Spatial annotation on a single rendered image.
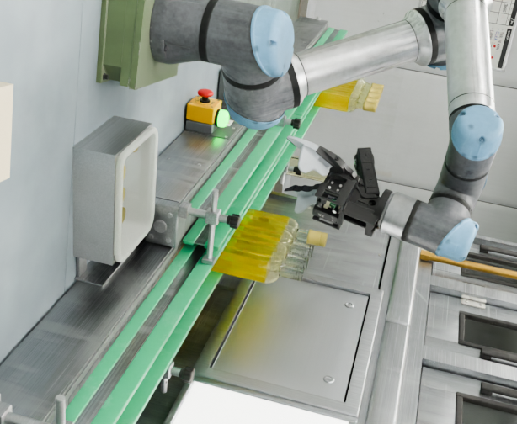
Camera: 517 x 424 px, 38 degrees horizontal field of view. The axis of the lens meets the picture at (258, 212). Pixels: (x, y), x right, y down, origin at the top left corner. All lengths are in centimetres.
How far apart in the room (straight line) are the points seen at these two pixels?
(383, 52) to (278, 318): 63
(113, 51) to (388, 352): 86
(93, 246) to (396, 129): 647
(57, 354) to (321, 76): 70
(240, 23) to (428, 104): 635
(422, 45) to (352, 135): 628
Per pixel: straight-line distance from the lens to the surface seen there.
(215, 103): 190
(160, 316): 141
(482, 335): 192
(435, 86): 757
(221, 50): 135
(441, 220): 128
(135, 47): 134
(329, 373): 160
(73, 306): 140
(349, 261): 205
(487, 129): 122
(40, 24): 118
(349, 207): 129
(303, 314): 175
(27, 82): 117
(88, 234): 140
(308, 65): 147
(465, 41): 136
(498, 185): 792
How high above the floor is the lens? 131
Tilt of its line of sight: 10 degrees down
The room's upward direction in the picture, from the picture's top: 102 degrees clockwise
